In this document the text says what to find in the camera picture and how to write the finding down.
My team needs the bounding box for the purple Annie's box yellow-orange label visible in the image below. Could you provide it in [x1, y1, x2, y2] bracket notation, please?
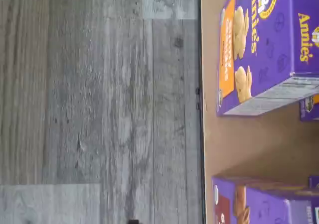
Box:
[216, 0, 319, 117]
[299, 94, 319, 122]

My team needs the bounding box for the black metal shelf rack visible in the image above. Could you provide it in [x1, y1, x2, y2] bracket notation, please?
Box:
[196, 0, 207, 224]

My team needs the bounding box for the wooden shelf board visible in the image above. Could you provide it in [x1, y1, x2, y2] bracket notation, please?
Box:
[200, 0, 319, 224]

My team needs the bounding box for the purple Annie's box brown label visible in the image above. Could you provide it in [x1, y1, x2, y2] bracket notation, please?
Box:
[211, 176, 319, 224]
[308, 176, 319, 190]

